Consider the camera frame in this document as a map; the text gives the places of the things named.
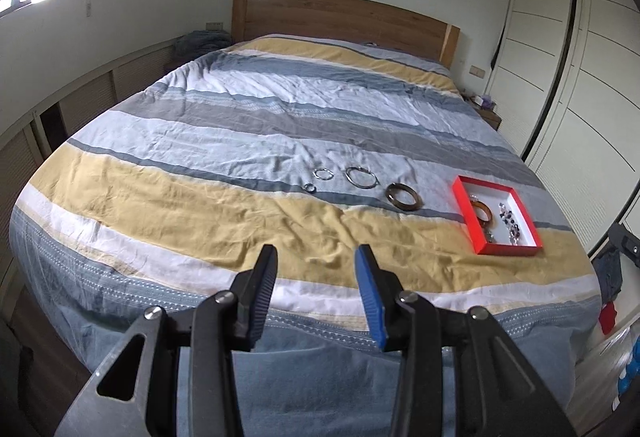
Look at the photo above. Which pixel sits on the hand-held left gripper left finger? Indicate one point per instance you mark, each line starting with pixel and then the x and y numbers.
pixel 260 297

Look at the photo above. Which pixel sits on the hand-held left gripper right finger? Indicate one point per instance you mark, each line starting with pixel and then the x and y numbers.
pixel 370 297

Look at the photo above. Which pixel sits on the wall switch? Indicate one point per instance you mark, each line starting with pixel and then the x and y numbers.
pixel 214 25
pixel 477 72

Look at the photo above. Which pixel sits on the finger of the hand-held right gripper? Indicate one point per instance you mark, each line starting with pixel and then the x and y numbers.
pixel 627 242

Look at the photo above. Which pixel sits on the low wall cabinet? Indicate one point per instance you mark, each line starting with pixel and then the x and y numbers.
pixel 85 102

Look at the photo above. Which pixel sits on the wooden headboard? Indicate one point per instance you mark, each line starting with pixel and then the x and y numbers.
pixel 340 17

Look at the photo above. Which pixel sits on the wooden nightstand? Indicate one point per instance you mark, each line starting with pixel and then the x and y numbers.
pixel 492 119

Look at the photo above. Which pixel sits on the dark blue cloth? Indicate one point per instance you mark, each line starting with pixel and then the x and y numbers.
pixel 607 274

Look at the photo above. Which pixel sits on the red cloth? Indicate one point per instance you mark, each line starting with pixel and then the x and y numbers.
pixel 608 318

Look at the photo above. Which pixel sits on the bed with striped duvet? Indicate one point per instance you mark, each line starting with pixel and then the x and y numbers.
pixel 280 117

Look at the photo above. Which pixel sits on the large silver bangle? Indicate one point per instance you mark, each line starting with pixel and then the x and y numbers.
pixel 347 177

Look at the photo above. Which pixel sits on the white wardrobe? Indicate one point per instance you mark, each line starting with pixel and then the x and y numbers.
pixel 575 67

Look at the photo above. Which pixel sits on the red cardboard box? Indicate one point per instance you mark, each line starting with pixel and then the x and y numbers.
pixel 510 251

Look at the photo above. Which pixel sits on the blue plastic objects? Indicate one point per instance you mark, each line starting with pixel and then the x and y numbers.
pixel 630 372

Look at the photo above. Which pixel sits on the amber bangle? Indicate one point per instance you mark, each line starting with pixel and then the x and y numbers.
pixel 484 207

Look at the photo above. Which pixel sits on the dark brown bangle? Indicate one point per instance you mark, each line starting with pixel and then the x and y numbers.
pixel 391 197

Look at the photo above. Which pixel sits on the tissue box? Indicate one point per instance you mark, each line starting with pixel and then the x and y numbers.
pixel 486 103

